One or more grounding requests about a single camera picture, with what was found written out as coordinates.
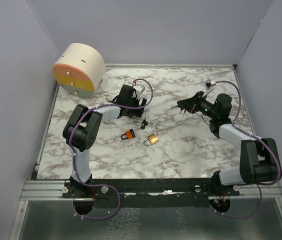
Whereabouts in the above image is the aluminium frame rail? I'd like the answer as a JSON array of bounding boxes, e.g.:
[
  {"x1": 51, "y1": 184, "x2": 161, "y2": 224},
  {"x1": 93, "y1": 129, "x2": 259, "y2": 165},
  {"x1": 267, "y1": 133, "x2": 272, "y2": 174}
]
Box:
[{"x1": 20, "y1": 180, "x2": 64, "y2": 201}]

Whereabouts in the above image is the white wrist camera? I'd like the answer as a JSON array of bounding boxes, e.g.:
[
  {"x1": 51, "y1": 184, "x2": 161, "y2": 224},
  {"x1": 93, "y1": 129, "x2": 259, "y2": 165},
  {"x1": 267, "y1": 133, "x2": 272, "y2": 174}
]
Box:
[
  {"x1": 203, "y1": 79, "x2": 216, "y2": 97},
  {"x1": 132, "y1": 84, "x2": 145, "y2": 100}
]

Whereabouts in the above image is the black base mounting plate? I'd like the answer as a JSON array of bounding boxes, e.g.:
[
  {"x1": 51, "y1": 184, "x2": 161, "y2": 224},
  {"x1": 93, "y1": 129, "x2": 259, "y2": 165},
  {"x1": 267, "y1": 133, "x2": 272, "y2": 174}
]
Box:
[{"x1": 62, "y1": 178, "x2": 240, "y2": 209}]

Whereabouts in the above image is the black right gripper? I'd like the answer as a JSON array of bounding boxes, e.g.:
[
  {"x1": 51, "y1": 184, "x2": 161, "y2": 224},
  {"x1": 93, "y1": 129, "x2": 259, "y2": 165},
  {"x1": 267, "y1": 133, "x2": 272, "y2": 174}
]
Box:
[{"x1": 178, "y1": 91, "x2": 218, "y2": 120}]

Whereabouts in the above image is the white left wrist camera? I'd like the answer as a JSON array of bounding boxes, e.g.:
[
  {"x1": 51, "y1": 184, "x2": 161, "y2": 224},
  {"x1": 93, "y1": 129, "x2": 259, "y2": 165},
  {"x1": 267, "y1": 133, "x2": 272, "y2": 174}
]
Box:
[{"x1": 132, "y1": 84, "x2": 145, "y2": 100}]

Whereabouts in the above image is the black-headed key bunch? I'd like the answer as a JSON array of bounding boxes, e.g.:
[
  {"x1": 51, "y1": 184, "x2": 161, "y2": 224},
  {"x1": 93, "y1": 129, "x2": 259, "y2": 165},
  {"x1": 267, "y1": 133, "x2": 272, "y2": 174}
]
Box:
[
  {"x1": 137, "y1": 117, "x2": 148, "y2": 130},
  {"x1": 172, "y1": 105, "x2": 186, "y2": 117}
]

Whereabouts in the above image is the small silver key bunch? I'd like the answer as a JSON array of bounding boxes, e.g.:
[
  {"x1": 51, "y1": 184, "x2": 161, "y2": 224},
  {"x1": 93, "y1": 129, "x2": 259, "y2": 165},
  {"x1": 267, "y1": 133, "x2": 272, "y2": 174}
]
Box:
[{"x1": 153, "y1": 126, "x2": 159, "y2": 136}]

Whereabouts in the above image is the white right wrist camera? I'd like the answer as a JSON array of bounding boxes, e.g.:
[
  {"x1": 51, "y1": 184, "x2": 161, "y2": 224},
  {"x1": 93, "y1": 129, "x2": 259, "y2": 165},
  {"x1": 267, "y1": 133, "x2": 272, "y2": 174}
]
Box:
[{"x1": 203, "y1": 79, "x2": 216, "y2": 97}]

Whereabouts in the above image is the cream cylinder with coloured face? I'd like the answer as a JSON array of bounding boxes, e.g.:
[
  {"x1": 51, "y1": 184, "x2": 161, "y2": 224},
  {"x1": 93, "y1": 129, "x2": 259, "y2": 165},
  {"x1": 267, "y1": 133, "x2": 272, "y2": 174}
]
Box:
[{"x1": 52, "y1": 43, "x2": 105, "y2": 98}]

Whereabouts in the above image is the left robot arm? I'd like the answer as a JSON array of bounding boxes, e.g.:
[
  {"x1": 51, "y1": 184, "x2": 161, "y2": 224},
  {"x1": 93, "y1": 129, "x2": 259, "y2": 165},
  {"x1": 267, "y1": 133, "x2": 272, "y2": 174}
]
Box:
[{"x1": 62, "y1": 84, "x2": 147, "y2": 198}]

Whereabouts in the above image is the brass padlock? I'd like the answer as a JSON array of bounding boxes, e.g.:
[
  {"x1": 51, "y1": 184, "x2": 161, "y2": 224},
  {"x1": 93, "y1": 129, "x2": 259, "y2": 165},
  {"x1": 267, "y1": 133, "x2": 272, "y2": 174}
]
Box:
[{"x1": 144, "y1": 133, "x2": 158, "y2": 146}]

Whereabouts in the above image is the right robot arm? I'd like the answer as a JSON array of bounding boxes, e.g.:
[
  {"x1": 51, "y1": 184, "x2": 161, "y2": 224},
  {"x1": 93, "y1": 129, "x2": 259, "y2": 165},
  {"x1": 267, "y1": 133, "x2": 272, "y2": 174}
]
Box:
[{"x1": 177, "y1": 91, "x2": 282, "y2": 196}]

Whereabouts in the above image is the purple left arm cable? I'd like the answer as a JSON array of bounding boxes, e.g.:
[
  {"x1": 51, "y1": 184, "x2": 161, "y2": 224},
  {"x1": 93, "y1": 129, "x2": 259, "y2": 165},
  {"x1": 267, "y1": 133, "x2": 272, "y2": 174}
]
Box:
[{"x1": 67, "y1": 78, "x2": 154, "y2": 221}]

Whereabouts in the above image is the orange and black padlock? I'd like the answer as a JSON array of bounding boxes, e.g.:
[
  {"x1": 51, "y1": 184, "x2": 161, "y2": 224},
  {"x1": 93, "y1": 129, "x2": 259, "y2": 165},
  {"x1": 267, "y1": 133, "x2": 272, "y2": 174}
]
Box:
[{"x1": 120, "y1": 129, "x2": 136, "y2": 140}]

